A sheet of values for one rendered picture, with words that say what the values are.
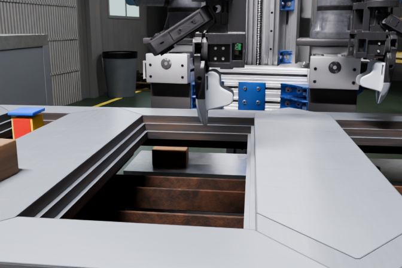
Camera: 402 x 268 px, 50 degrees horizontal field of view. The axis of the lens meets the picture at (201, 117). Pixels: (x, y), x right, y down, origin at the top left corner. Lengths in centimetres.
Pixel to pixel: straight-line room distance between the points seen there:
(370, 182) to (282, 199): 14
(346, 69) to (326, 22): 20
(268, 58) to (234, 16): 82
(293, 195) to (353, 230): 10
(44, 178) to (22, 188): 4
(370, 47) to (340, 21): 44
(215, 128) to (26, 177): 49
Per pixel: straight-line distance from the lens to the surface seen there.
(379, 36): 94
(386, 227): 50
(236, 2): 68
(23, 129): 105
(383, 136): 104
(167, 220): 84
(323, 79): 125
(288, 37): 157
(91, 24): 673
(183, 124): 101
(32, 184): 62
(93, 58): 673
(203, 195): 95
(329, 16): 138
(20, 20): 554
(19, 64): 144
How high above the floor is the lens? 107
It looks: 12 degrees down
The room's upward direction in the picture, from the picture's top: straight up
